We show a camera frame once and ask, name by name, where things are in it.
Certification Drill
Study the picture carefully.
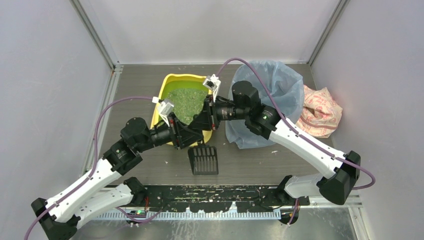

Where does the black litter scoop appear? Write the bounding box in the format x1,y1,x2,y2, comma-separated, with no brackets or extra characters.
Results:
187,143,219,176

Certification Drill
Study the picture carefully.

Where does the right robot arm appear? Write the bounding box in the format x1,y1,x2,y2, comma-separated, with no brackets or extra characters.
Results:
189,81,361,205

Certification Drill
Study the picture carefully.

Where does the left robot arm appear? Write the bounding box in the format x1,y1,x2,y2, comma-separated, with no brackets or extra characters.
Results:
31,113,204,240

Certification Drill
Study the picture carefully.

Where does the green cat litter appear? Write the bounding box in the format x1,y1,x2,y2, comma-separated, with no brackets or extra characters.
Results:
167,88,208,125

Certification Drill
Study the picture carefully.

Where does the blue bag lined bin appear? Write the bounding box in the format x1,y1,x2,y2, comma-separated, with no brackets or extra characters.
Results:
225,60,305,149

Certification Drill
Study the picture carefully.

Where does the pink patterned cloth bag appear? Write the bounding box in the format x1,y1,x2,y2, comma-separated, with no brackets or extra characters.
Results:
295,85,343,139

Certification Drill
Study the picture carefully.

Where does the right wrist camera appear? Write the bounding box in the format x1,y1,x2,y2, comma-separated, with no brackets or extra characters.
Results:
202,74,221,102

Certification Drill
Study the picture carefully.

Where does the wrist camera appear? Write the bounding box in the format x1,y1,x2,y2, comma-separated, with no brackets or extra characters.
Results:
157,98,174,127
202,74,221,102

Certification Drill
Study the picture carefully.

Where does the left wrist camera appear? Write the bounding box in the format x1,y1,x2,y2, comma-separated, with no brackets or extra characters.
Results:
157,98,174,127

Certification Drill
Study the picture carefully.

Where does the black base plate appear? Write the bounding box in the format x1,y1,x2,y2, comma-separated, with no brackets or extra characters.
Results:
129,185,295,213

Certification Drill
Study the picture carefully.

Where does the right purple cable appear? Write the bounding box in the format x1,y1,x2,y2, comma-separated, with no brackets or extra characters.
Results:
215,57,377,226

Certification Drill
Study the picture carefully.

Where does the purple cable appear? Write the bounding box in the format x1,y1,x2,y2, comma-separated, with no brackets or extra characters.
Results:
23,96,162,240
215,57,377,226

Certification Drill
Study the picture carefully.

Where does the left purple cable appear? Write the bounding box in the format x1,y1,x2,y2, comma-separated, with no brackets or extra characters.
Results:
23,96,162,240

